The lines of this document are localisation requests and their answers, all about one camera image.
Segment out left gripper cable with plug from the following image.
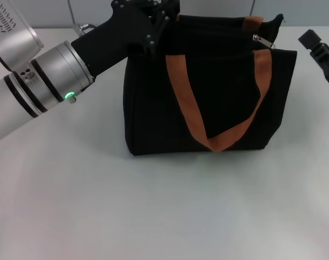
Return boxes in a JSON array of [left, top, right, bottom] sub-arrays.
[[68, 0, 96, 36]]

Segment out silver zipper pull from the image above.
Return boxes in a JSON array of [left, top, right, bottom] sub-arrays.
[[252, 34, 277, 50]]

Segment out black food bag orange handles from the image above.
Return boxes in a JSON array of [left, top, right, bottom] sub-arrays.
[[122, 13, 298, 157]]

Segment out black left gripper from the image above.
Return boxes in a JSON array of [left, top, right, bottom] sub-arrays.
[[71, 0, 180, 76]]

